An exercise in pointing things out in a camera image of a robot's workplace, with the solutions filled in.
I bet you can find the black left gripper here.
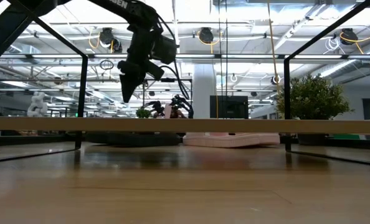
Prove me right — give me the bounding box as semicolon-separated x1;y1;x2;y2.
116;24;166;104

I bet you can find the black slide sandal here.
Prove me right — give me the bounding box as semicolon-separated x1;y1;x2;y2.
85;132;138;147
131;132;182;147

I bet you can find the pink slide sandal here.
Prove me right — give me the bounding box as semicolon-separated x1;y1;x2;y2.
234;132;281;146
183;133;262;149

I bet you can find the small green plant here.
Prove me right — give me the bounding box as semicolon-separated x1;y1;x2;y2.
136;107;152;119

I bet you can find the white robot figure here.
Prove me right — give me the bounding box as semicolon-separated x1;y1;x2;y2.
27;91;49;118

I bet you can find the black computer case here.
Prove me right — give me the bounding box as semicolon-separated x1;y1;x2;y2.
209;95;249;119

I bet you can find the green potted plant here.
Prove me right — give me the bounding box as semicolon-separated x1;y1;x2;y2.
276;73;354;146

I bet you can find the black ceiling cable reel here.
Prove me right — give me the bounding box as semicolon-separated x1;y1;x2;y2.
98;27;123;54
198;27;216;45
339;27;359;46

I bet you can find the wooden shelf with black frame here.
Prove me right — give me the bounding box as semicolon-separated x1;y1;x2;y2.
0;0;370;169

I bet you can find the black aluminium table frame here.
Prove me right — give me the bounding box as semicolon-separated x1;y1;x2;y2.
0;133;370;151

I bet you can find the yellow cable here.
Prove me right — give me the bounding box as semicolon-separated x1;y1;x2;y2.
267;0;282;94

